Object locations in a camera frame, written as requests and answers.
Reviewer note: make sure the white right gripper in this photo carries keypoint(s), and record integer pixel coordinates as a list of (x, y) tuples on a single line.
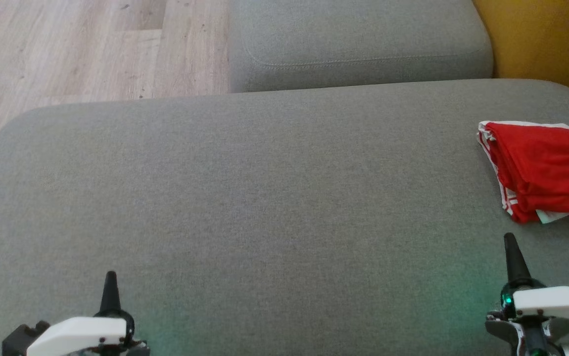
[(556, 301)]

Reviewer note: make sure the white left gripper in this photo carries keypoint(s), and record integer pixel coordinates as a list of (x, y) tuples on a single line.
[(81, 333)]

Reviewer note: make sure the red t-shirt white sleeves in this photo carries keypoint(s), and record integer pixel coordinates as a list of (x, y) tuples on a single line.
[(509, 205)]

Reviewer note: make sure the red mesh shorts white stripes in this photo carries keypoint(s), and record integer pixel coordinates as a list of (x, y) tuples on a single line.
[(542, 163)]

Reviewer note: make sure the large grey sofa seat cushion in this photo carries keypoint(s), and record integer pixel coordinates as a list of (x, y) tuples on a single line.
[(264, 207)]

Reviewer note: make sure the mustard yellow sofa backrest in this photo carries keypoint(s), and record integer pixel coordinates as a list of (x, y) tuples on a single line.
[(546, 44)]

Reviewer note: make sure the small grey sofa cushion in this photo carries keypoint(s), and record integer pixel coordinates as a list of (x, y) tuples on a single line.
[(358, 44)]

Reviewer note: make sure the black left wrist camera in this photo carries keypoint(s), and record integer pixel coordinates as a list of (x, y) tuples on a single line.
[(22, 338)]

